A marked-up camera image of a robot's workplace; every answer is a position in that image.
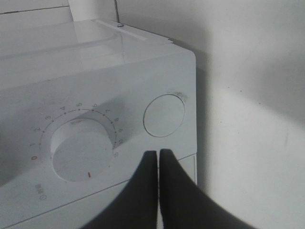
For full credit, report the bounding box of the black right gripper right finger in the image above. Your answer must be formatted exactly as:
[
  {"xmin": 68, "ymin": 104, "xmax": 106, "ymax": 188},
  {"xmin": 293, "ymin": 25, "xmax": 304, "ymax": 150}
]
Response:
[{"xmin": 159, "ymin": 149, "xmax": 253, "ymax": 229}]

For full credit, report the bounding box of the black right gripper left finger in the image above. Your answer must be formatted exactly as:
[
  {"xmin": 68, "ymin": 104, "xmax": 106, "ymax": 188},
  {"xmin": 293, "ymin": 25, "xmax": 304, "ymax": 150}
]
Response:
[{"xmin": 83, "ymin": 151, "xmax": 158, "ymax": 229}]

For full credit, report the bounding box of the white timer knob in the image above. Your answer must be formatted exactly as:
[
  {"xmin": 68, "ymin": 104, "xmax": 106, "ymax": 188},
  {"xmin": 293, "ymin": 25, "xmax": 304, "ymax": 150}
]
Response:
[{"xmin": 50, "ymin": 119, "xmax": 113, "ymax": 182}]

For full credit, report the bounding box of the round white door button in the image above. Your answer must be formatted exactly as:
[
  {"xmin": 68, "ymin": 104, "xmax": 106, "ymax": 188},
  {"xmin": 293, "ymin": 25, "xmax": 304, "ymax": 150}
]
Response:
[{"xmin": 143, "ymin": 94, "xmax": 185, "ymax": 137}]

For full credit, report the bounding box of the white microwave oven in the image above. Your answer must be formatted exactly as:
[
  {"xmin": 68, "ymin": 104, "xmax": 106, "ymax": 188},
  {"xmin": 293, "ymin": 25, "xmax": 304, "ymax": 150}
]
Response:
[{"xmin": 0, "ymin": 20, "xmax": 197, "ymax": 229}]

